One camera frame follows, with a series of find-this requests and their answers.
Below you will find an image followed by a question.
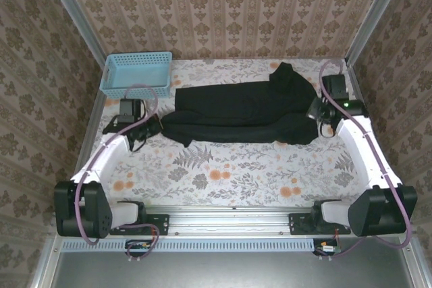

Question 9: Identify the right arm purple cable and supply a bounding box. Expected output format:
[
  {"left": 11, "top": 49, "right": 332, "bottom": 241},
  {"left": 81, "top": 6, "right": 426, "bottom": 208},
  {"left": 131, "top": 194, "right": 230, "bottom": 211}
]
[{"left": 319, "top": 60, "right": 413, "bottom": 262}]

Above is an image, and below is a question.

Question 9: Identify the black t-shirt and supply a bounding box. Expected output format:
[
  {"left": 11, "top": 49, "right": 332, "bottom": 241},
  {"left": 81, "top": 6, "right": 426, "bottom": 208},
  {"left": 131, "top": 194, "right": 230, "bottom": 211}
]
[{"left": 160, "top": 61, "right": 321, "bottom": 148}]

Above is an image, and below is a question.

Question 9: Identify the grey metal panel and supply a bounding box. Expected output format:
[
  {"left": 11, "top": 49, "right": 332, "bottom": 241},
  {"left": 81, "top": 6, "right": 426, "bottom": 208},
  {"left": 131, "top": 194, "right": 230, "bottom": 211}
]
[{"left": 32, "top": 235, "right": 432, "bottom": 288}]

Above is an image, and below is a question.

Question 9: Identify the aluminium mounting rail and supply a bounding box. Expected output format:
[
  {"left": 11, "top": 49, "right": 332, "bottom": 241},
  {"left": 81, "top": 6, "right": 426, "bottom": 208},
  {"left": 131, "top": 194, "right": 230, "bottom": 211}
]
[{"left": 49, "top": 206, "right": 419, "bottom": 235}]

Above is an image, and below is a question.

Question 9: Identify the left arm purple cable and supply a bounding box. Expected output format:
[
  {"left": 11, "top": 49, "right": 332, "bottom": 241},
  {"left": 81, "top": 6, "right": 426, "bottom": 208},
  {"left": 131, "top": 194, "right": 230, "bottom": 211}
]
[{"left": 73, "top": 84, "right": 160, "bottom": 262}]

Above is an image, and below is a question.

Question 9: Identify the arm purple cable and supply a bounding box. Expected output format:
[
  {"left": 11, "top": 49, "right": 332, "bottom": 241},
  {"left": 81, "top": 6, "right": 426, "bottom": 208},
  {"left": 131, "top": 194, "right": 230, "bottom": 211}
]
[
  {"left": 319, "top": 60, "right": 413, "bottom": 262},
  {"left": 73, "top": 84, "right": 160, "bottom": 262}
]

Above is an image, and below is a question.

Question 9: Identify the aluminium frame post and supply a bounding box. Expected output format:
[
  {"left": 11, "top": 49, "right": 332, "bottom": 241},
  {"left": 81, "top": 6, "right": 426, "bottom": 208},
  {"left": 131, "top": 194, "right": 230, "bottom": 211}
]
[
  {"left": 37, "top": 0, "right": 108, "bottom": 66},
  {"left": 344, "top": 0, "right": 412, "bottom": 66}
]

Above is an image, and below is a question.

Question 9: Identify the floral table cover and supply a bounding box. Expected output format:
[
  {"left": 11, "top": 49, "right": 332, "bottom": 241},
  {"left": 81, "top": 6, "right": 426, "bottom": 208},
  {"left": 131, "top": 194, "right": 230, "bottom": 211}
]
[{"left": 77, "top": 58, "right": 387, "bottom": 208}]

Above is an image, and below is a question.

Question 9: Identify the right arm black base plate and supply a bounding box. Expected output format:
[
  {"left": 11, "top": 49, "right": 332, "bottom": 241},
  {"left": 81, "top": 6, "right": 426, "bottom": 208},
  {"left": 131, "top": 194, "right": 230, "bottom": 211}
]
[{"left": 288, "top": 212, "right": 352, "bottom": 236}]

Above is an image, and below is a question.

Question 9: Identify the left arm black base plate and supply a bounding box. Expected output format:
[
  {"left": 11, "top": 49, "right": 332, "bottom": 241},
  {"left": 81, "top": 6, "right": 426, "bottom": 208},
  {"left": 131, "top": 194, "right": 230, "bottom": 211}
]
[{"left": 109, "top": 212, "right": 170, "bottom": 237}]

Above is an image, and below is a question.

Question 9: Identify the small electronics board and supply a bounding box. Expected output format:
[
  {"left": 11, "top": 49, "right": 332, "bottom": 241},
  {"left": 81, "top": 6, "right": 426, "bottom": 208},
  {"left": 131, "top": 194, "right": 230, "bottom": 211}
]
[
  {"left": 313, "top": 239, "right": 342, "bottom": 257},
  {"left": 125, "top": 239, "right": 155, "bottom": 258}
]

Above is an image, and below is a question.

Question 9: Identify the aluminium side rail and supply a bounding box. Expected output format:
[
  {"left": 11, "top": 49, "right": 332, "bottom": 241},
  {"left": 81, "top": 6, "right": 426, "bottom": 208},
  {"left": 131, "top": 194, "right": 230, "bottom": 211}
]
[
  {"left": 62, "top": 65, "right": 109, "bottom": 211},
  {"left": 346, "top": 61, "right": 400, "bottom": 210}
]

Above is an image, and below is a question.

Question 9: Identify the blue plastic basket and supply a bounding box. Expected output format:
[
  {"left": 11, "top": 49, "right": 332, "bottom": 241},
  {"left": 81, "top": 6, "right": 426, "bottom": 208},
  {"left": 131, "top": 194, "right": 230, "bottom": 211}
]
[{"left": 100, "top": 51, "right": 173, "bottom": 100}]

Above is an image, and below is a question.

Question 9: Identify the slotted grey cable duct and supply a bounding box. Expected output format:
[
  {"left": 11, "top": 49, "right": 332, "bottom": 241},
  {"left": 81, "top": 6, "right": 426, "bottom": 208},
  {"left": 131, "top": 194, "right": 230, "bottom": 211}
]
[{"left": 61, "top": 237, "right": 317, "bottom": 253}]

